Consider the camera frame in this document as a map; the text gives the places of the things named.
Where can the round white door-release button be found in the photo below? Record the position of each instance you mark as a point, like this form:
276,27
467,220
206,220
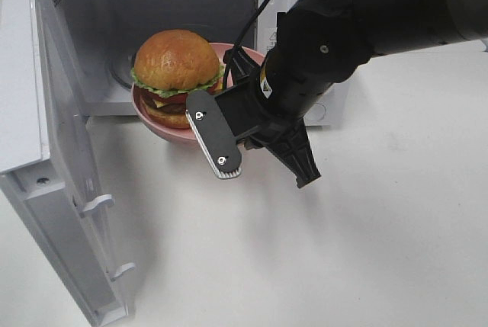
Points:
316,113

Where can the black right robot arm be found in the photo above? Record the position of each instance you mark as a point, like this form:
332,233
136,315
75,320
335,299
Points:
320,43

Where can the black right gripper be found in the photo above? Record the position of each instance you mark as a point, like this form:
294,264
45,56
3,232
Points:
258,122

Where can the white microwave door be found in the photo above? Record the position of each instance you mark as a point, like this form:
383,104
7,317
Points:
48,171

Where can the white microwave oven body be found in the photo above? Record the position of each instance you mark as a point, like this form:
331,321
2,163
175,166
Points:
88,33

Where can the pink round plate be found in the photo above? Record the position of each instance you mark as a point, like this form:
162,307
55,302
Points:
184,136

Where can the burger with sesame bun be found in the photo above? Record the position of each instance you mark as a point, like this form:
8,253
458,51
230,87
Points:
169,66

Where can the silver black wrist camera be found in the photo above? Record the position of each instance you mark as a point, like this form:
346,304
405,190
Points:
213,135

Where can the white warning label sticker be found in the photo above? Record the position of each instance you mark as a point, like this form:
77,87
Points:
271,38

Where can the glass microwave turntable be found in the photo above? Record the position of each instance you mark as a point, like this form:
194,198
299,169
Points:
120,68

